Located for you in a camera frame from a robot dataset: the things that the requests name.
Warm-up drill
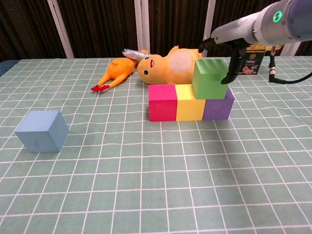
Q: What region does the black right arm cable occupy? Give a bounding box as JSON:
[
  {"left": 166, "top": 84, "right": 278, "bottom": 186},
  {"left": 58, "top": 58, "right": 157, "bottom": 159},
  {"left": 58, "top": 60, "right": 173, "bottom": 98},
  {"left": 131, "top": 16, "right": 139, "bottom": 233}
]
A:
[{"left": 268, "top": 43, "right": 312, "bottom": 85}]

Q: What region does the blue foam cube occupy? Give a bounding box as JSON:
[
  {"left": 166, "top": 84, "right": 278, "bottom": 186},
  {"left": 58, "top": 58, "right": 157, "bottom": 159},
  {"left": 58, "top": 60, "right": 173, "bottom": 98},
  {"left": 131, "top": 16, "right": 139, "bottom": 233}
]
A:
[{"left": 14, "top": 109, "right": 70, "bottom": 154}]

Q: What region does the yellow foam cube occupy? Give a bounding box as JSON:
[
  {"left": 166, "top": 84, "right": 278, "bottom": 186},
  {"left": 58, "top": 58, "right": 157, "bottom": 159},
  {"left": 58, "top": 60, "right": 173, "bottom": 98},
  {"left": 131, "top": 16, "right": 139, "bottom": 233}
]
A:
[{"left": 175, "top": 84, "right": 207, "bottom": 122}]

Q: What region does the green checked tablecloth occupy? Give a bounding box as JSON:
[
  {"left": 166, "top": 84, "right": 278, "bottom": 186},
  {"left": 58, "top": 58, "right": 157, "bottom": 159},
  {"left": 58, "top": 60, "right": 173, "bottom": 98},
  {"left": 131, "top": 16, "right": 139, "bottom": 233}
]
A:
[{"left": 0, "top": 56, "right": 312, "bottom": 234}]

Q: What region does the white frame post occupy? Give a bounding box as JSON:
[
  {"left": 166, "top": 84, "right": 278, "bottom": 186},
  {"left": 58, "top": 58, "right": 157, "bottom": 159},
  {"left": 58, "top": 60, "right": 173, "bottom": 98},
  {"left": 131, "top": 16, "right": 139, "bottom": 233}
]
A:
[
  {"left": 280, "top": 42, "right": 303, "bottom": 57},
  {"left": 134, "top": 0, "right": 151, "bottom": 53},
  {"left": 201, "top": 0, "right": 216, "bottom": 57},
  {"left": 47, "top": 0, "right": 75, "bottom": 59}
]

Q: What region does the silver blue toothpaste tube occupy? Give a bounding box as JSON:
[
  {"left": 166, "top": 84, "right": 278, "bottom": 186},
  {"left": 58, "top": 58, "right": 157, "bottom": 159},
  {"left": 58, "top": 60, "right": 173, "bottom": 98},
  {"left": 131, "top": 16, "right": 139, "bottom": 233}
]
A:
[{"left": 122, "top": 48, "right": 149, "bottom": 61}]

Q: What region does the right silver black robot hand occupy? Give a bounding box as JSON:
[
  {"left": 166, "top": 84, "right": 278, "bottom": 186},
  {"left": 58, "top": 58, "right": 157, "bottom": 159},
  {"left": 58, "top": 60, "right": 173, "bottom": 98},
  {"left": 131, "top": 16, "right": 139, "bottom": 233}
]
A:
[{"left": 197, "top": 14, "right": 258, "bottom": 85}]

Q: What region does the dark green tin can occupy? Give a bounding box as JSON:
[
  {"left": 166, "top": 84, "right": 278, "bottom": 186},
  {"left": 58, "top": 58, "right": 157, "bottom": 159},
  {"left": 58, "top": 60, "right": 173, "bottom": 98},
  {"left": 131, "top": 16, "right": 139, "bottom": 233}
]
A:
[{"left": 237, "top": 50, "right": 266, "bottom": 76}]

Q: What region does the orange rubber chicken toy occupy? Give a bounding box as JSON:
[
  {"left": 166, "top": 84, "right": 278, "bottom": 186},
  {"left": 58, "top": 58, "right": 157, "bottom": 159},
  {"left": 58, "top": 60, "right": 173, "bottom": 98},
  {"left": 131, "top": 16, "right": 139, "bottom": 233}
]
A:
[{"left": 91, "top": 49, "right": 150, "bottom": 93}]

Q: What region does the green foam cube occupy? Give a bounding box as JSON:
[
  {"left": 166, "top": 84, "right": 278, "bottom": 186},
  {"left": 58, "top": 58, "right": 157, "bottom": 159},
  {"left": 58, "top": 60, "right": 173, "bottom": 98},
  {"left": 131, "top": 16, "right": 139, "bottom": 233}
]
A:
[{"left": 192, "top": 58, "right": 229, "bottom": 100}]

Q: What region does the purple foam cube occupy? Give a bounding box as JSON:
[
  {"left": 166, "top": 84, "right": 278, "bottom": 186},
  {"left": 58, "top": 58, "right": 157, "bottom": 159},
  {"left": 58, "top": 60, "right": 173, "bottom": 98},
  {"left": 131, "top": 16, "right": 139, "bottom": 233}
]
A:
[{"left": 201, "top": 87, "right": 235, "bottom": 121}]

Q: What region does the magenta foam cube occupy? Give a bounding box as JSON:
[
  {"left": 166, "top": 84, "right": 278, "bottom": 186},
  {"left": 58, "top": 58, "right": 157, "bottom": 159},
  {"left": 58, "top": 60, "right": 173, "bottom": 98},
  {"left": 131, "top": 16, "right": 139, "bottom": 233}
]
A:
[{"left": 148, "top": 84, "right": 177, "bottom": 122}]

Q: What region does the yellow plush duck toy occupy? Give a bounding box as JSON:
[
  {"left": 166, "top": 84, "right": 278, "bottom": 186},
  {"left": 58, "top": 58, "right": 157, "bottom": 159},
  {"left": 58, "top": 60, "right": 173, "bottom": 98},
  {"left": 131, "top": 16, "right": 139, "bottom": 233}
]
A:
[{"left": 137, "top": 45, "right": 203, "bottom": 86}]

